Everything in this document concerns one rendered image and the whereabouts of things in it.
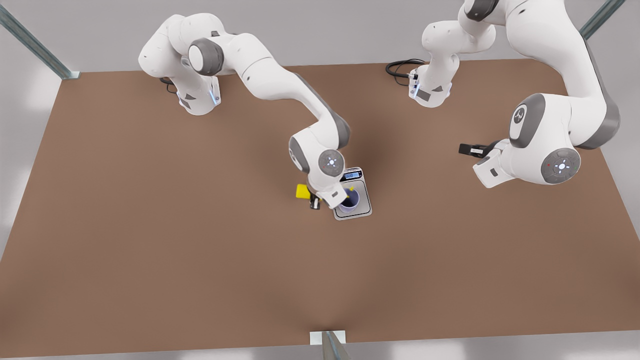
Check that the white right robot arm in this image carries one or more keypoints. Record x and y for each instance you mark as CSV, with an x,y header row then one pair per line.
x,y
270,82

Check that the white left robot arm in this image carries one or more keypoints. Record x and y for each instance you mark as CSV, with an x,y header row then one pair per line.
x,y
550,125

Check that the pale purple cup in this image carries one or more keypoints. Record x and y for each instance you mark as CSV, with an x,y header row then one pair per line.
x,y
351,201

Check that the grey digital kitchen scale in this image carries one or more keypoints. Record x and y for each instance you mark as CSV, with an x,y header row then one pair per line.
x,y
365,200

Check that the silver frame post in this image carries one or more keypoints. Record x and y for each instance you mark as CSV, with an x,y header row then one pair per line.
x,y
600,17
35,45
332,346

